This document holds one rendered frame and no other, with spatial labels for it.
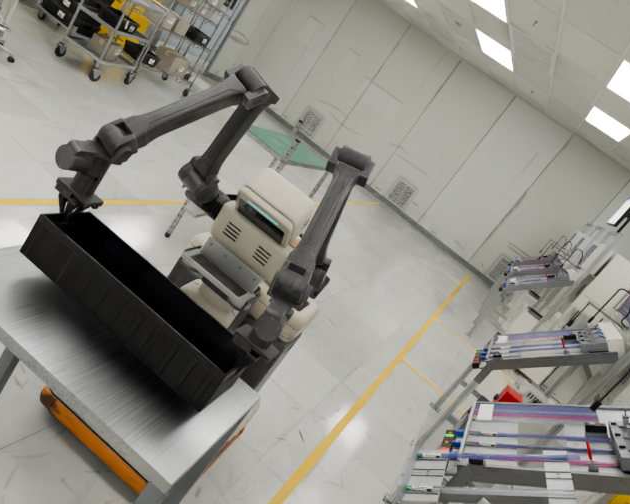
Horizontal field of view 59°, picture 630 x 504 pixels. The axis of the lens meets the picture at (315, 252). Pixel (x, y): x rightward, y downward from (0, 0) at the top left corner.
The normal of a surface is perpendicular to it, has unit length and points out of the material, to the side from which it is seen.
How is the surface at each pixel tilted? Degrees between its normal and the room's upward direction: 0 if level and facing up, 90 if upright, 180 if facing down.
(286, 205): 43
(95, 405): 0
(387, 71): 90
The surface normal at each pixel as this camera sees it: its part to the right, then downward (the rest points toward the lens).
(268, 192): 0.22, -0.48
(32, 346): 0.56, -0.78
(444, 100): -0.36, 0.08
